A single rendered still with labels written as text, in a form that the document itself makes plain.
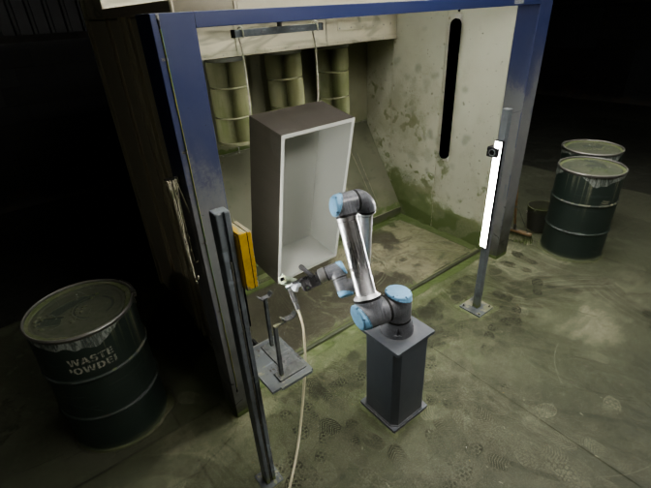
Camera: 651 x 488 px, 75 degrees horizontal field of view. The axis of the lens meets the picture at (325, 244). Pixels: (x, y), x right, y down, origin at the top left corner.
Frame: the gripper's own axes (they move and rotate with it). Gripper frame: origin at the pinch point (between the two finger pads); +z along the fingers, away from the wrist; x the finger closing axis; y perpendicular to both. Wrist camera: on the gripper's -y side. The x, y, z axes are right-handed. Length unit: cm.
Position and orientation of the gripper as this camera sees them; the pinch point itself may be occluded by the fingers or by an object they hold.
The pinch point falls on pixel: (288, 286)
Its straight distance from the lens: 261.5
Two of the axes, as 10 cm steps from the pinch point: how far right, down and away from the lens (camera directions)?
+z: -9.2, 3.8, 0.7
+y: 3.6, 9.1, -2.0
